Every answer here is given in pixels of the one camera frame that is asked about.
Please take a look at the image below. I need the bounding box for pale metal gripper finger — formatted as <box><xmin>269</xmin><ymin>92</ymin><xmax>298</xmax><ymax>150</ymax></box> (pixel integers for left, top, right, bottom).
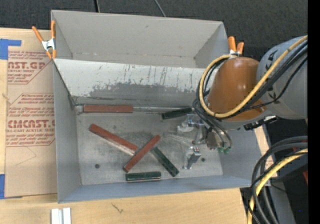
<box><xmin>176</xmin><ymin>114</ymin><xmax>205</xmax><ymax>133</ymax></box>
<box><xmin>183</xmin><ymin>145</ymin><xmax>203</xmax><ymax>170</ymax></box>

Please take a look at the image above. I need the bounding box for dark green flat block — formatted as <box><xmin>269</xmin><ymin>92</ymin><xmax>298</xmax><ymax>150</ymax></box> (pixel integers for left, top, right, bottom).
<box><xmin>125</xmin><ymin>171</ymin><xmax>162</xmax><ymax>182</ymax></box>
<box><xmin>149</xmin><ymin>146</ymin><xmax>180</xmax><ymax>178</ymax></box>
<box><xmin>161</xmin><ymin>107</ymin><xmax>193</xmax><ymax>120</ymax></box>

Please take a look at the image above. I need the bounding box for red-brown flat block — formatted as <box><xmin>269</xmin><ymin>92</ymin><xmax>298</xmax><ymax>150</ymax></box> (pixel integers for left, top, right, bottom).
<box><xmin>122</xmin><ymin>134</ymin><xmax>161</xmax><ymax>173</ymax></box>
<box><xmin>88</xmin><ymin>123</ymin><xmax>139</xmax><ymax>156</ymax></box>
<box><xmin>83</xmin><ymin>104</ymin><xmax>135</xmax><ymax>114</ymax></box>

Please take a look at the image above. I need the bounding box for grey metal bin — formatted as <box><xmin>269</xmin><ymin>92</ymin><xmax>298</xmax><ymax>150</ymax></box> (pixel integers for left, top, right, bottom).
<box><xmin>50</xmin><ymin>9</ymin><xmax>272</xmax><ymax>204</ymax></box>

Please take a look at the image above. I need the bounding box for brown cardboard board, red print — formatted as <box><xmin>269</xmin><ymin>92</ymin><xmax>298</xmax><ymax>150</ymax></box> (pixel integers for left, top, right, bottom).
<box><xmin>0</xmin><ymin>27</ymin><xmax>59</xmax><ymax>199</ymax></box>

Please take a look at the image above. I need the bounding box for black cylinder on white bracket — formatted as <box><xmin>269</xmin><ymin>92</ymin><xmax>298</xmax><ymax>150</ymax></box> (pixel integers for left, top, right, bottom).
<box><xmin>242</xmin><ymin>115</ymin><xmax>279</xmax><ymax>131</ymax></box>

